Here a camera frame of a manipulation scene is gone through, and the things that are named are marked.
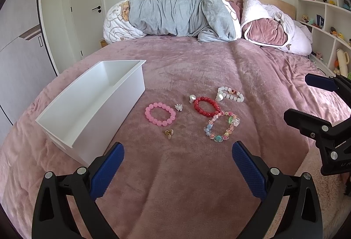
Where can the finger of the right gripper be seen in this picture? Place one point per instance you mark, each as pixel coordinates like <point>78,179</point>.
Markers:
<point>321,82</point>
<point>307,124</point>

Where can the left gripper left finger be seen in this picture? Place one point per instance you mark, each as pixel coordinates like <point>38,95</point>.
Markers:
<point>52,217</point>

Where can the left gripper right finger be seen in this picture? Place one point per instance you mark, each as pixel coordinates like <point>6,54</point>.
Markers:
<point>302,217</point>

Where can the silver dome earring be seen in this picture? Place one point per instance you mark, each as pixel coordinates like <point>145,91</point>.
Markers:
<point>219,97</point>
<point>192,98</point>

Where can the gold earring pair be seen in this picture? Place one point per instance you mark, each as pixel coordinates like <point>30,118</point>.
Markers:
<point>169,133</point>

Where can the silver spiky earring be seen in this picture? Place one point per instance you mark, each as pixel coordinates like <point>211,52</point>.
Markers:
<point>179,107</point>

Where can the white display shelf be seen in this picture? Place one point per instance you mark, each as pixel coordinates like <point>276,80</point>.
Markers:
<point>329,22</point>

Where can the white storage box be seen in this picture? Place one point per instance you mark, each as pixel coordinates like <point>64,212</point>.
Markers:
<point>84,118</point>

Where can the pink velvet pillow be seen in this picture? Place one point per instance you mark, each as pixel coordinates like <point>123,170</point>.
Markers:
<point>267,25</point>

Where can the pink bed blanket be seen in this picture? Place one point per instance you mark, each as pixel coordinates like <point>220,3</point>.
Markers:
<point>188,186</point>

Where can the grey sliding wardrobe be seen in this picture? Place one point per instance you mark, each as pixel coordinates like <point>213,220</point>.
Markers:
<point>26,66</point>

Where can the grey duvet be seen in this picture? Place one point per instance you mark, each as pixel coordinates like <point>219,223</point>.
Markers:
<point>207,20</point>

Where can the wooden bedside table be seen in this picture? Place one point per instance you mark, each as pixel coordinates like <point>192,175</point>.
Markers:
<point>103,43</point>

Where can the white cartoon print pillow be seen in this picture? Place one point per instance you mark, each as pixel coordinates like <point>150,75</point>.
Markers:
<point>117,26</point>

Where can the white door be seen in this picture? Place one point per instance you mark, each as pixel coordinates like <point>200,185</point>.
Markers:
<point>87,26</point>

